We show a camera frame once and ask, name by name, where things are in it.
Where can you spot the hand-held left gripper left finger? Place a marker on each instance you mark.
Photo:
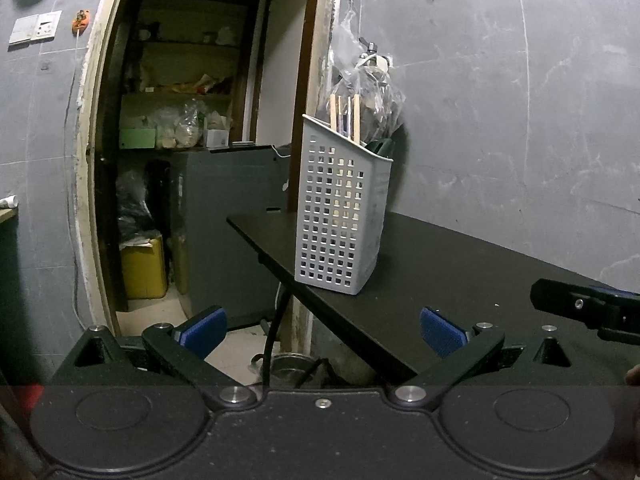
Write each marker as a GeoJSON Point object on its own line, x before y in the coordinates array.
{"type": "Point", "coordinates": [200, 330]}

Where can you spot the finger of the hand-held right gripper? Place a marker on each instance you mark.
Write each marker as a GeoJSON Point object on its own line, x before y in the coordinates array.
{"type": "Point", "coordinates": [620, 294]}
{"type": "Point", "coordinates": [565, 302]}

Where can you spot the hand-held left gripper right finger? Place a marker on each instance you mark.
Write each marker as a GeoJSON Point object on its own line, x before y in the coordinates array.
{"type": "Point", "coordinates": [442, 332]}

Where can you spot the grey perforated utensil basket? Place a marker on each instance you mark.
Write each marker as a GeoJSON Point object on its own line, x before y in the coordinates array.
{"type": "Point", "coordinates": [340, 220]}

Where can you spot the plain wooden chopstick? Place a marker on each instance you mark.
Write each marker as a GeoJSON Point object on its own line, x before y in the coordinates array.
{"type": "Point", "coordinates": [356, 115]}
{"type": "Point", "coordinates": [333, 110]}

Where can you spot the person's right hand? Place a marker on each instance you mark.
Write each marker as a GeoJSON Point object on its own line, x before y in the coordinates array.
{"type": "Point", "coordinates": [635, 376]}

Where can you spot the yellow plastic canister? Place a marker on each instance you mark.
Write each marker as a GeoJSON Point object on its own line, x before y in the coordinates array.
{"type": "Point", "coordinates": [144, 270]}

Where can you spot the metal pot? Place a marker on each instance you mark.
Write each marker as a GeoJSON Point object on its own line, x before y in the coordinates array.
{"type": "Point", "coordinates": [287, 367]}

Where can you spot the grey washing machine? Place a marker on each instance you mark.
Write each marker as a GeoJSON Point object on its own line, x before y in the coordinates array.
{"type": "Point", "coordinates": [225, 220]}

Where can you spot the dark garbage bag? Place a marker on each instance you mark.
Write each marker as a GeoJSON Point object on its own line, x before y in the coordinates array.
{"type": "Point", "coordinates": [134, 210]}

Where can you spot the small white box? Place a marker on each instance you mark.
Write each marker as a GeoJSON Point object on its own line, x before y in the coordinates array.
{"type": "Point", "coordinates": [217, 138]}

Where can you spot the green box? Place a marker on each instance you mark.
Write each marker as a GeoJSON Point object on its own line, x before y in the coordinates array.
{"type": "Point", "coordinates": [138, 138]}

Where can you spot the clear bags of food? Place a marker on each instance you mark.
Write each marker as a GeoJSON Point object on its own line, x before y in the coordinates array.
{"type": "Point", "coordinates": [180, 127]}

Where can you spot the white paper roll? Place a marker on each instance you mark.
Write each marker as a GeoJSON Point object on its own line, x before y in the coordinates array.
{"type": "Point", "coordinates": [9, 201]}

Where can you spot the pile of snack packets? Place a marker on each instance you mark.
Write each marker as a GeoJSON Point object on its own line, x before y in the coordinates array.
{"type": "Point", "coordinates": [200, 84]}

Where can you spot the clear plastic bag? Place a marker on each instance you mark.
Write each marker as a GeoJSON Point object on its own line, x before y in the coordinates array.
{"type": "Point", "coordinates": [370, 95]}

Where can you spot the wooden shelf unit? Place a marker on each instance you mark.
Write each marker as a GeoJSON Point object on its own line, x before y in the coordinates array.
{"type": "Point", "coordinates": [185, 60]}

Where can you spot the white lumpy object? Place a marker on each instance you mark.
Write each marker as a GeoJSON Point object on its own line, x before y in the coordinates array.
{"type": "Point", "coordinates": [225, 36]}

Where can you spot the orange hanging tool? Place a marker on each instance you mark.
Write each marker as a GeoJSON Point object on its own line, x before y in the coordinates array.
{"type": "Point", "coordinates": [80, 21]}

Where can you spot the wooden door frame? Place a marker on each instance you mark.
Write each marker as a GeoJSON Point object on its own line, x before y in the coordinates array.
{"type": "Point", "coordinates": [95, 110]}

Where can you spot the metal wall tap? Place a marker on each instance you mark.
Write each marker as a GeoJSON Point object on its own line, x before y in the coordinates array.
{"type": "Point", "coordinates": [375, 55]}

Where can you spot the white wall switch panel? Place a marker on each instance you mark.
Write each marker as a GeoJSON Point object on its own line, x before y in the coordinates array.
{"type": "Point", "coordinates": [35, 29]}

